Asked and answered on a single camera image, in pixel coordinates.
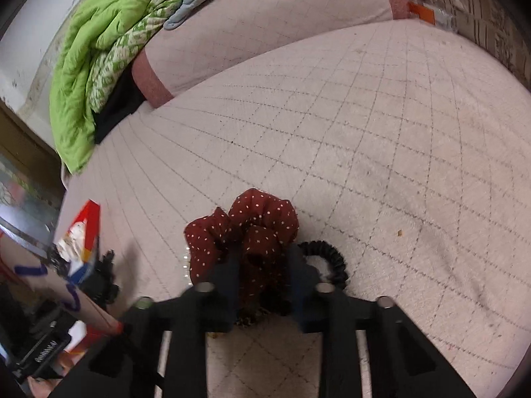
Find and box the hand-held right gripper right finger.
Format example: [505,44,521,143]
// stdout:
[286,244,478,398]

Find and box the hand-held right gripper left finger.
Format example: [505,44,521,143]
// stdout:
[52,245,250,398]

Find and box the black scrunchie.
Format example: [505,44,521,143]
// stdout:
[298,240,348,291]

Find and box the red polka dot scrunchie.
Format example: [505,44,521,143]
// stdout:
[184,188,300,318]

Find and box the black hair claw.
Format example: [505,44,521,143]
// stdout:
[81,250,121,307]

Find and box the red box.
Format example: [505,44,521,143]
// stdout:
[54,200,102,283]

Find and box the dark speckled scrunchie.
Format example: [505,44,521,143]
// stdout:
[233,298,293,328]

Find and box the beige rod with blue marks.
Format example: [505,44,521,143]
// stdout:
[0,232,124,337]

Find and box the white scrunchie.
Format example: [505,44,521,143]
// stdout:
[58,222,89,258]

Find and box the black cloth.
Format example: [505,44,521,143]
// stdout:
[93,66,148,146]

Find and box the wooden door with glass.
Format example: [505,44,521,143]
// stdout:
[0,99,67,253]

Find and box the green white patterned quilt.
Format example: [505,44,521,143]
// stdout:
[85,0,195,112]

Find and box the pink bolster pillow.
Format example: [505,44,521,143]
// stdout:
[132,0,411,108]

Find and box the bright green comforter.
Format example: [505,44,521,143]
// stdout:
[49,0,167,175]

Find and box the clear plastic piece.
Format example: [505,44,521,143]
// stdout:
[433,8,457,34]

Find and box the striped mattress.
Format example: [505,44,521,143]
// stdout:
[415,0,531,88]

